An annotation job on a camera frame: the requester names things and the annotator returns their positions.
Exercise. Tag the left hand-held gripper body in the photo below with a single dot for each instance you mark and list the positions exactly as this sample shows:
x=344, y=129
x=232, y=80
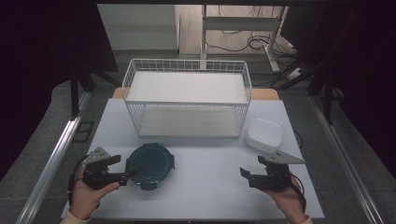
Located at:
x=99, y=178

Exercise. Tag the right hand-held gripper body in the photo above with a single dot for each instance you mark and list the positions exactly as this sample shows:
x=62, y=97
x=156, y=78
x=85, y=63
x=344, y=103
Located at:
x=274, y=177

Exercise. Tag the dark round lidded container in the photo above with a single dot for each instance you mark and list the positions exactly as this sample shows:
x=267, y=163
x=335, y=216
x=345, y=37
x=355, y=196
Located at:
x=150, y=165

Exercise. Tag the white square dish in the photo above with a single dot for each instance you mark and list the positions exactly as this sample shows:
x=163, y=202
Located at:
x=265, y=134

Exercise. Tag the person's left hand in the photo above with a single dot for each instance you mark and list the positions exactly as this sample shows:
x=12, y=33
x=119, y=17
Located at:
x=84, y=196

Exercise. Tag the person's right hand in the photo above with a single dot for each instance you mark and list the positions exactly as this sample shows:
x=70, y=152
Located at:
x=288, y=199

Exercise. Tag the wooden table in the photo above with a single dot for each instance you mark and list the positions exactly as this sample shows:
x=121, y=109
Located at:
x=264, y=94

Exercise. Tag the black metal stand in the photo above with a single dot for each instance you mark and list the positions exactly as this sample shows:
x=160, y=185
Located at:
x=327, y=93
x=74, y=93

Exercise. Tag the white power strip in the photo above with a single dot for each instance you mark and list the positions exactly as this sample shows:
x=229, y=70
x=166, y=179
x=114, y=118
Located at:
x=295, y=73

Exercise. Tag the black curtain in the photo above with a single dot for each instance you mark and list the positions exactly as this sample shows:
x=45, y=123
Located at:
x=367, y=77
x=40, y=62

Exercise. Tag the white cabinet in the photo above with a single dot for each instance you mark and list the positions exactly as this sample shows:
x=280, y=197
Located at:
x=137, y=26

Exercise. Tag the aluminium rail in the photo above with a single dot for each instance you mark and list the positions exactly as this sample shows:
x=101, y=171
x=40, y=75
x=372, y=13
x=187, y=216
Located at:
x=348, y=161
x=53, y=165

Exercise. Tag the white metal desk frame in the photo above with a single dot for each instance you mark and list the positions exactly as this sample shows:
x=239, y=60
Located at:
x=239, y=23

